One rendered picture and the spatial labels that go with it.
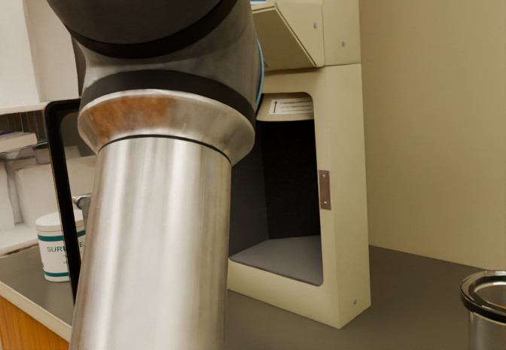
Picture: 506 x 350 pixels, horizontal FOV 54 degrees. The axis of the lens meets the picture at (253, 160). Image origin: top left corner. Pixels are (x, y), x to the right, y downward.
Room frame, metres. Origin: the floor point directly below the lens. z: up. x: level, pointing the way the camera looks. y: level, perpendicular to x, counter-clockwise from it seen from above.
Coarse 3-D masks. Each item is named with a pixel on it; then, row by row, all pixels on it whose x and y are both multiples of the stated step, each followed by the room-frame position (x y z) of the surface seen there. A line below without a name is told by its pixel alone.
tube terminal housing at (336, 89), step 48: (288, 0) 0.87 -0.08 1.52; (336, 0) 0.85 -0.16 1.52; (336, 48) 0.84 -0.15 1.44; (336, 96) 0.84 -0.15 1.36; (336, 144) 0.83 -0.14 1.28; (336, 192) 0.83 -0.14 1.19; (336, 240) 0.82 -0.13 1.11; (240, 288) 1.00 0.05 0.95; (288, 288) 0.90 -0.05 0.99; (336, 288) 0.82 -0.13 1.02
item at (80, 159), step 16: (64, 128) 0.86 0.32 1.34; (48, 144) 0.85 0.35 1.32; (64, 144) 0.86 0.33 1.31; (80, 144) 0.87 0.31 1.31; (80, 160) 0.87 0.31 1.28; (80, 176) 0.87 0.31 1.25; (80, 192) 0.87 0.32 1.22; (80, 208) 0.86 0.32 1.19; (80, 224) 0.86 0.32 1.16; (80, 240) 0.86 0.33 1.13
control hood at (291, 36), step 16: (256, 16) 0.77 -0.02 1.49; (272, 16) 0.76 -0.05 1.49; (288, 16) 0.76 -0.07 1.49; (304, 16) 0.79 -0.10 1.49; (320, 16) 0.81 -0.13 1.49; (256, 32) 0.81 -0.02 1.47; (272, 32) 0.79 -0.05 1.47; (288, 32) 0.77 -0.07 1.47; (304, 32) 0.78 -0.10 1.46; (320, 32) 0.81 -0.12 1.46; (272, 48) 0.82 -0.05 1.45; (288, 48) 0.80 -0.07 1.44; (304, 48) 0.78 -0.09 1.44; (320, 48) 0.81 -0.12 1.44; (272, 64) 0.85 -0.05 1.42; (288, 64) 0.83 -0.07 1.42; (304, 64) 0.81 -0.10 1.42; (320, 64) 0.81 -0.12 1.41
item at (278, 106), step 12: (264, 96) 0.97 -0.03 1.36; (276, 96) 0.94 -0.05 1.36; (288, 96) 0.92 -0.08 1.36; (300, 96) 0.92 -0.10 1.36; (264, 108) 0.95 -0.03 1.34; (276, 108) 0.93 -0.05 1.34; (288, 108) 0.91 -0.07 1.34; (300, 108) 0.91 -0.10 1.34; (312, 108) 0.91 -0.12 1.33; (264, 120) 0.94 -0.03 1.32; (276, 120) 0.92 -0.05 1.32; (288, 120) 0.91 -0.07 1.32
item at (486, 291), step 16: (480, 272) 0.53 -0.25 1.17; (496, 272) 0.52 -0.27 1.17; (464, 288) 0.49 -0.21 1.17; (480, 288) 0.51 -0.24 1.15; (496, 288) 0.52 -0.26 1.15; (464, 304) 0.48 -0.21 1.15; (480, 304) 0.45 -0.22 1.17; (496, 304) 0.52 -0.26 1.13; (480, 320) 0.46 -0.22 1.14; (480, 336) 0.46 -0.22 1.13; (496, 336) 0.45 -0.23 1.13
